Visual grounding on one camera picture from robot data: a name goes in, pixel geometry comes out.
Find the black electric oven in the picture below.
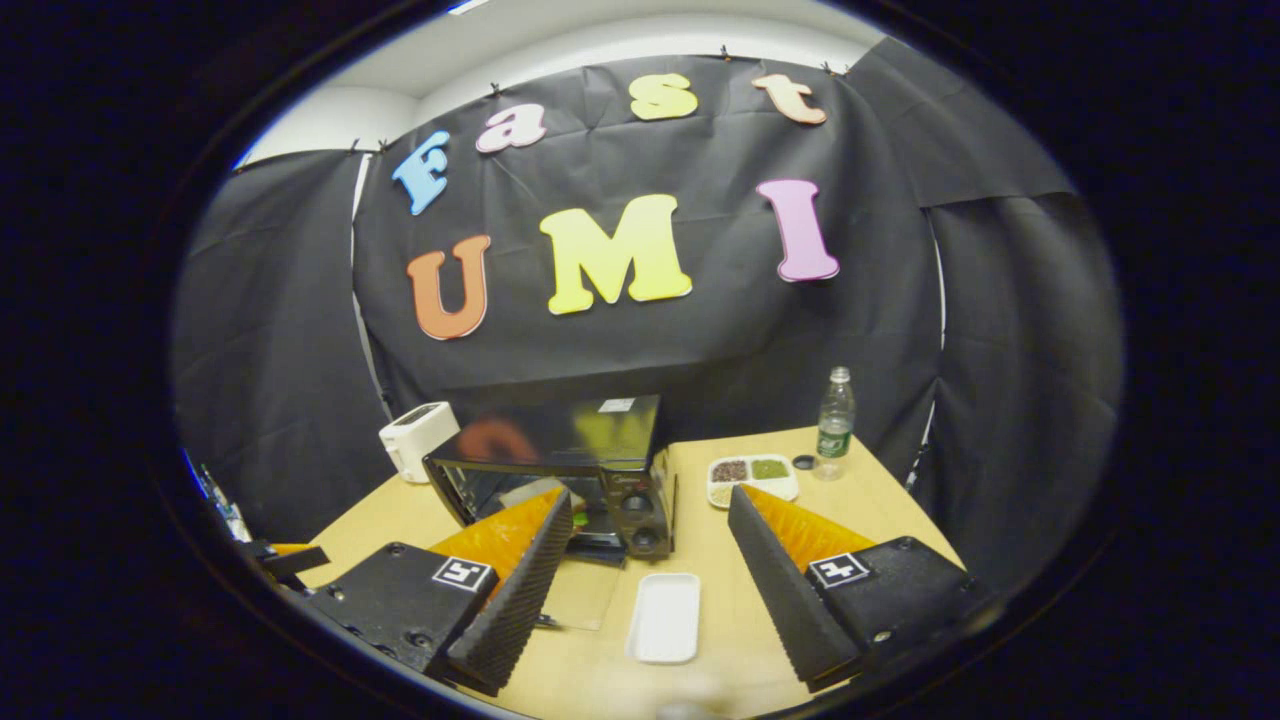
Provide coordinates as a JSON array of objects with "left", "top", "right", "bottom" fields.
[{"left": 422, "top": 394, "right": 679, "bottom": 632}]

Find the white toaster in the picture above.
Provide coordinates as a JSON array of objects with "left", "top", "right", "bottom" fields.
[{"left": 378, "top": 401, "right": 461, "bottom": 485}]

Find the white foam tray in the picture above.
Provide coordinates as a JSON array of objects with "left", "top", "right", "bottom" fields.
[{"left": 626, "top": 572, "right": 702, "bottom": 665}]

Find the clear plastic water bottle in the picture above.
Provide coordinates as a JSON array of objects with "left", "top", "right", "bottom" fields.
[{"left": 815, "top": 366, "right": 857, "bottom": 483}]

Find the white divided dish of beans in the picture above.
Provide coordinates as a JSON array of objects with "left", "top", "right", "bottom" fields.
[{"left": 707, "top": 455, "right": 800, "bottom": 509}]

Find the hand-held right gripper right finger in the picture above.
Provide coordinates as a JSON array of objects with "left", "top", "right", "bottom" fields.
[{"left": 727, "top": 484, "right": 1001, "bottom": 694}]

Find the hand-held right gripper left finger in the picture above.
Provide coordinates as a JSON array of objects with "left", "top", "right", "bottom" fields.
[{"left": 300, "top": 488, "right": 576, "bottom": 698}]

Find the black backdrop cloth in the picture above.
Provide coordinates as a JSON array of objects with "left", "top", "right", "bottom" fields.
[{"left": 170, "top": 38, "right": 1126, "bottom": 591}]

